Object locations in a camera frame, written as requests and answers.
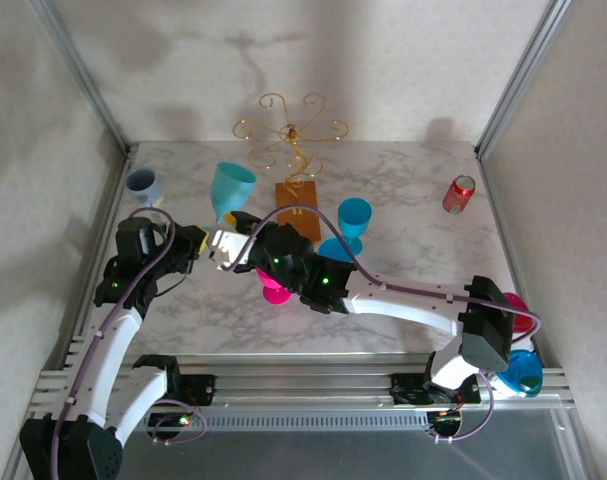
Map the aluminium table side rail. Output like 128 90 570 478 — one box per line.
42 144 139 374
475 149 564 374

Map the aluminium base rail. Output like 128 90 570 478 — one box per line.
30 352 577 416

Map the gold wire rack wooden base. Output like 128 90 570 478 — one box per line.
232 92 350 245

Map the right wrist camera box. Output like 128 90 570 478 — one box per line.
208 227 257 274

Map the pink plastic wine glass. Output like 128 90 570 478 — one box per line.
255 268 294 307

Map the red soda can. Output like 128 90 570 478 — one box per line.
442 174 477 215

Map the aluminium frame post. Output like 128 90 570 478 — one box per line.
474 0 570 157
32 0 137 156

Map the blue translucent plastic dome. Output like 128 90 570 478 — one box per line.
497 349 544 400

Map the grey-blue ceramic mug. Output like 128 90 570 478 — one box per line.
125 168 165 209

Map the red translucent plastic dome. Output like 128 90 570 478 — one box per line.
502 292 534 334

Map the grey metal sheet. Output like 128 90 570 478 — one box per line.
12 429 584 480

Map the grey slotted cable duct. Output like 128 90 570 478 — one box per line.
45 412 432 434

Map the teal plastic wine glass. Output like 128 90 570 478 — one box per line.
210 161 258 235

